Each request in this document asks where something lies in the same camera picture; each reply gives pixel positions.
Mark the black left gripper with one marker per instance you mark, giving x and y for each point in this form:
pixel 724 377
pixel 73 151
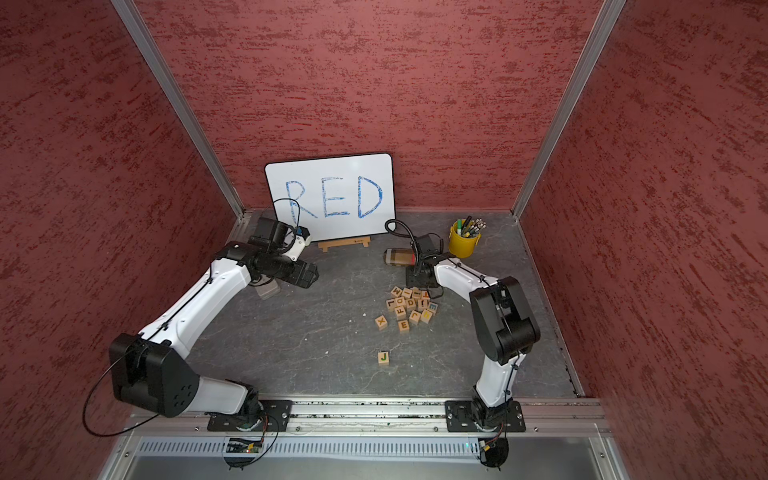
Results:
pixel 295 277

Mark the yellow pen cup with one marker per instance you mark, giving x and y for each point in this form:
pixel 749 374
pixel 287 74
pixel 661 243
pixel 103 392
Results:
pixel 460 246

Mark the wooden block letter X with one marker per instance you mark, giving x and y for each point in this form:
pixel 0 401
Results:
pixel 381 322

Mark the whiteboard with RED written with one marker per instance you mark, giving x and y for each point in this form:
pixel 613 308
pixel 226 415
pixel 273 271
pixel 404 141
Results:
pixel 334 198

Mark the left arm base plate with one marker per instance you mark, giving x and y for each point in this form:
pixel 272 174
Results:
pixel 254 417

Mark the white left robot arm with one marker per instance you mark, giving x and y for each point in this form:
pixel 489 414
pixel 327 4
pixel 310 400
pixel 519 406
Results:
pixel 149 369

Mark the grey eraser block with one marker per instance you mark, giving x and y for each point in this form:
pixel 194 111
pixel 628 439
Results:
pixel 268 289

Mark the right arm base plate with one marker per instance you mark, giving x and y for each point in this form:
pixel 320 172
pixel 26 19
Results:
pixel 474 416

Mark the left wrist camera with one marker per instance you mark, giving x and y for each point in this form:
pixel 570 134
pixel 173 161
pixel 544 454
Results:
pixel 300 239

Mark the plaid brown glasses case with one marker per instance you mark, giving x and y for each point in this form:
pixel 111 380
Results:
pixel 399 257

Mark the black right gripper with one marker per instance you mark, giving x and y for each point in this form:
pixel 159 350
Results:
pixel 411 279

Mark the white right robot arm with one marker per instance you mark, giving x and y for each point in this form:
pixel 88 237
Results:
pixel 505 328

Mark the wooden whiteboard stand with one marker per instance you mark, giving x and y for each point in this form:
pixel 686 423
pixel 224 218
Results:
pixel 325 246

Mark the pens in cup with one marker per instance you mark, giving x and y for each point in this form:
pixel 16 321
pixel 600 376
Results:
pixel 469 227

